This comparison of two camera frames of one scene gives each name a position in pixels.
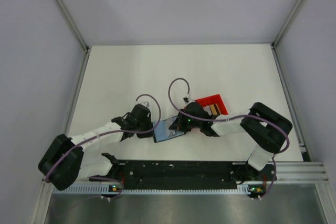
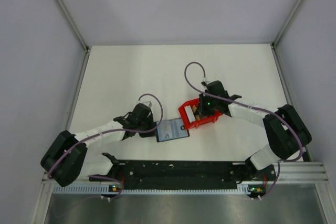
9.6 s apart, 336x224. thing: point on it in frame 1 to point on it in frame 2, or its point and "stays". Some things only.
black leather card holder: (162, 132) stays
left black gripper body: (147, 123) stays
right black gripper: (178, 125) to (201, 110)
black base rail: (194, 175) stays
